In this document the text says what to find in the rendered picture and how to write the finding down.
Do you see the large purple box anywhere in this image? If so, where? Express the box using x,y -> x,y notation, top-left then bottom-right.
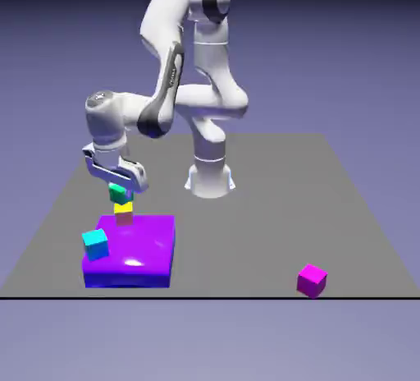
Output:
80,213 -> 176,289

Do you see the small cyan cube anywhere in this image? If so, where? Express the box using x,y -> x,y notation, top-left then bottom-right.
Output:
81,228 -> 110,262

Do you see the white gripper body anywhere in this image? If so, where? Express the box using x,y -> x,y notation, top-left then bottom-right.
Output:
81,144 -> 149,195

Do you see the small magenta cube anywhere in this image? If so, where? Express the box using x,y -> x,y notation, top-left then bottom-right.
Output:
296,263 -> 328,300

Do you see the small green cube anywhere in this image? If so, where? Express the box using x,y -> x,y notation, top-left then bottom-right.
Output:
108,183 -> 135,205

